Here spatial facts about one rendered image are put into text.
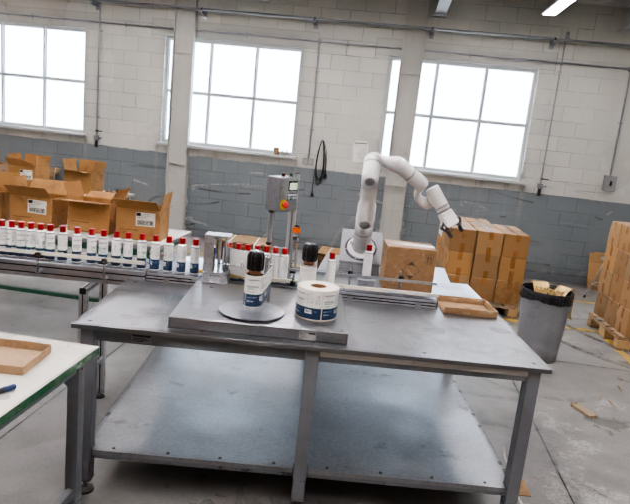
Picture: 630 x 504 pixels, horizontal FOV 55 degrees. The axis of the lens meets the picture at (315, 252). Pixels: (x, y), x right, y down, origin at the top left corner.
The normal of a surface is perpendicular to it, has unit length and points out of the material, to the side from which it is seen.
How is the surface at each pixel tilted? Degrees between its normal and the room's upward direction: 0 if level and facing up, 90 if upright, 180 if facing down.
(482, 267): 90
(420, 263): 90
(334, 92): 90
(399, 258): 90
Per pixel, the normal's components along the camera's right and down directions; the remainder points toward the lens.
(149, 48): -0.12, 0.18
